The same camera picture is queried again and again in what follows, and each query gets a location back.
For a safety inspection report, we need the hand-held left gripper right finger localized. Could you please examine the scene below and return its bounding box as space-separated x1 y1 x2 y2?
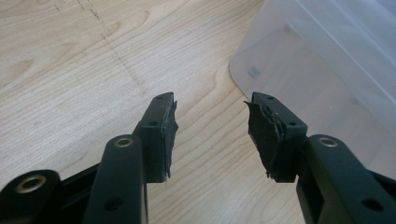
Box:
244 91 396 224

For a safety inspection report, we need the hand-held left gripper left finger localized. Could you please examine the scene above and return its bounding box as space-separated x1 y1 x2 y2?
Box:
81 91 179 224

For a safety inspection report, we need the clear plastic storage box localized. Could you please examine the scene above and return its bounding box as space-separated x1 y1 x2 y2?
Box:
229 0 396 181

